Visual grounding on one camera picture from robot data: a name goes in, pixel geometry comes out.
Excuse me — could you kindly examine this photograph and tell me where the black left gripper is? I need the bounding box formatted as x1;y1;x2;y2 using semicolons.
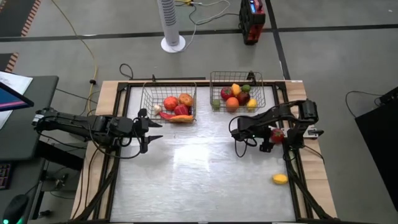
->
133;108;164;154

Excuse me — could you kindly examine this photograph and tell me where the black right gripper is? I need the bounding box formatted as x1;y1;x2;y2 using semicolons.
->
231;119;275;153

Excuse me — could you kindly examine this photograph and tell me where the red tomato with green stem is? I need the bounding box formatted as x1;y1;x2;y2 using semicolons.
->
269;128;285;144

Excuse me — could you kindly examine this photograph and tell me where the orange-red tomato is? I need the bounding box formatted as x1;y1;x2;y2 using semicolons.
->
163;96;179;112

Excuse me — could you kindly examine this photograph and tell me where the red bell pepper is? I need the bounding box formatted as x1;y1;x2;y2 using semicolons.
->
174;103;189;116

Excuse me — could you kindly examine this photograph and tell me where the yellow lemon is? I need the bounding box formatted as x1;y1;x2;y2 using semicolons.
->
246;98;259;112
272;173;289;185

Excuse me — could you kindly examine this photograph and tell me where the dark red round fruit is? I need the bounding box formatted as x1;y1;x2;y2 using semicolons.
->
236;91;251;106

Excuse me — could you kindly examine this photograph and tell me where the round orange fruit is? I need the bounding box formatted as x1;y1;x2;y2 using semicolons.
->
225;96;240;113

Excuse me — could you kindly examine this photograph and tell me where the flat yellow lemon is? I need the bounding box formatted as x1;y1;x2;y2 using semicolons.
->
272;173;289;185

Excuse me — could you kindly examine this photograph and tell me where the orange carrot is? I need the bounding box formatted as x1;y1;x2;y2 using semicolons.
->
169;114;195;123

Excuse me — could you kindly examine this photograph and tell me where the wooden table board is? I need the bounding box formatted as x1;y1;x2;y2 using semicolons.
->
70;79;338;220

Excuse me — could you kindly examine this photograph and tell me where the large black cabinet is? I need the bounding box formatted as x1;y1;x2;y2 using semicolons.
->
354;98;398;212

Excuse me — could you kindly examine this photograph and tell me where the white tower fan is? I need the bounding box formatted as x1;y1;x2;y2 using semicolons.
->
156;0;187;54

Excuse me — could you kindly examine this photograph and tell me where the red and black battery box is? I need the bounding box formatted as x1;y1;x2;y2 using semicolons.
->
238;0;267;46

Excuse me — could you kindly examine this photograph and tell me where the dark grey desk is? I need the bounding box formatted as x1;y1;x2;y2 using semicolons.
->
0;74;60;161

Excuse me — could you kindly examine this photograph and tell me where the computer monitor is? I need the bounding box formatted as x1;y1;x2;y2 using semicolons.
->
0;81;35;112

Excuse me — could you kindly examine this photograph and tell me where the black keyboard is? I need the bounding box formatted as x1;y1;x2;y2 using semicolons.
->
0;162;13;190

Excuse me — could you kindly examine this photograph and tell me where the black computer mouse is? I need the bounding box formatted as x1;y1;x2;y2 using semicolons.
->
1;194;29;224

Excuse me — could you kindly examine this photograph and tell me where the small hazard-striped floor mat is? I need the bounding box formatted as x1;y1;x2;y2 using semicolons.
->
0;52;20;73

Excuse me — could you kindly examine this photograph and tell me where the large hazard-striped floor mat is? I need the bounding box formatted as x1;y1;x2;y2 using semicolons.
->
0;0;42;38

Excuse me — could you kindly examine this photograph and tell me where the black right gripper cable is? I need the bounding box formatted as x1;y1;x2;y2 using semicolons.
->
228;116;259;159

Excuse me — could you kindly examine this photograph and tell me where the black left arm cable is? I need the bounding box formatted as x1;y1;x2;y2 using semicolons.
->
88;116;144;160

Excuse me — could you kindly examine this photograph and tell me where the wire basket with vegetables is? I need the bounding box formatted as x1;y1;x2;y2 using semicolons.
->
139;82;198;124

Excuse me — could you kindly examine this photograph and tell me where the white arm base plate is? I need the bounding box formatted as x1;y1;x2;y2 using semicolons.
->
303;126;325;139

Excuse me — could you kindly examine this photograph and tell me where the black looped floor cable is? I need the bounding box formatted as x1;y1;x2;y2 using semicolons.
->
119;63;134;80

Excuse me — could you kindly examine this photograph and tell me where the black aluminium table frame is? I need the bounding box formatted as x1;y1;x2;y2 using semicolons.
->
67;80;341;224

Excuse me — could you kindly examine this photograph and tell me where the wire basket with fruit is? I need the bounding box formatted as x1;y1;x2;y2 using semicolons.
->
210;70;267;113

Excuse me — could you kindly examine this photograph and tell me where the yellow floor cable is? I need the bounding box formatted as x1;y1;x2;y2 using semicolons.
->
50;0;99;110

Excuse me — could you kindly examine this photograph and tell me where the thin black floor cable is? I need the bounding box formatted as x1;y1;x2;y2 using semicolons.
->
345;90;383;119

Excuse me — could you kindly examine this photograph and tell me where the white floor cable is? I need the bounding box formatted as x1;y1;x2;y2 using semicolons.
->
174;0;233;52

